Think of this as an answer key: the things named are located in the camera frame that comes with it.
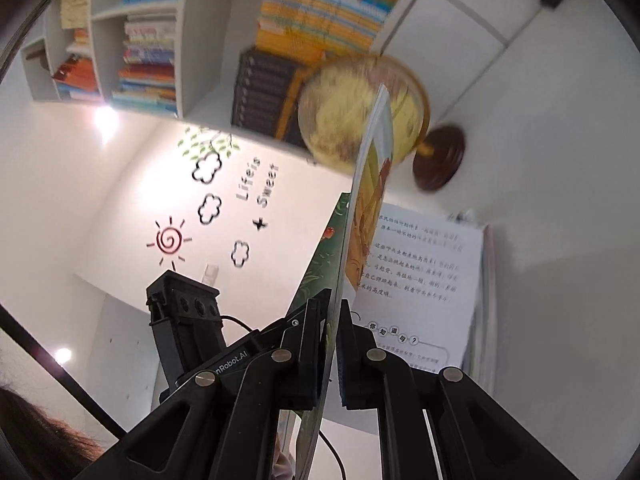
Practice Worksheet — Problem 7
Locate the green insect book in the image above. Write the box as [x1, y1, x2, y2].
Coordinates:
[288, 193, 352, 321]

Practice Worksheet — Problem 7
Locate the picture book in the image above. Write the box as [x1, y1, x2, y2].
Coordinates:
[296, 87, 497, 479]

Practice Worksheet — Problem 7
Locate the yellow desk globe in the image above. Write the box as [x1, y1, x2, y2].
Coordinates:
[297, 54, 466, 192]

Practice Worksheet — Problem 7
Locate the white bookshelf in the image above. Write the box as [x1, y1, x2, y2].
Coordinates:
[19, 0, 547, 162]

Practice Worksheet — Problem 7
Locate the black cable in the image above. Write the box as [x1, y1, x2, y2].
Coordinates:
[0, 303, 126, 438]

